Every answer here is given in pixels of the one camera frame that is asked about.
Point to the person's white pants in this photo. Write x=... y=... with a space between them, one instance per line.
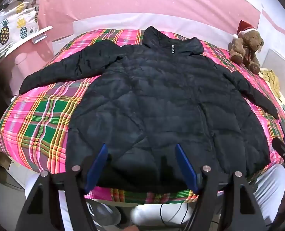
x=265 y=192

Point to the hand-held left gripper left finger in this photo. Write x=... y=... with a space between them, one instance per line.
x=97 y=166

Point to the yellow crumpled cloth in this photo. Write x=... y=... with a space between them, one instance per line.
x=273 y=80

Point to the brown teddy bear, santa hat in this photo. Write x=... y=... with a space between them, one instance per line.
x=247 y=45

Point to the white plastic bar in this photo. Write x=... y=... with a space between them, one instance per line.
x=41 y=35

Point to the black quilted jacket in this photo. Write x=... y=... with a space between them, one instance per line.
x=144 y=101

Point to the pink green plaid blanket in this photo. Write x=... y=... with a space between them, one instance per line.
x=36 y=125

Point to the white padded headboard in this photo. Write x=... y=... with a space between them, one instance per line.
x=279 y=62

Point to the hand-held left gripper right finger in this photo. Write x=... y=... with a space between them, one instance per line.
x=185 y=166

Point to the pineapple print cloth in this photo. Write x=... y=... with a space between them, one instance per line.
x=12 y=24

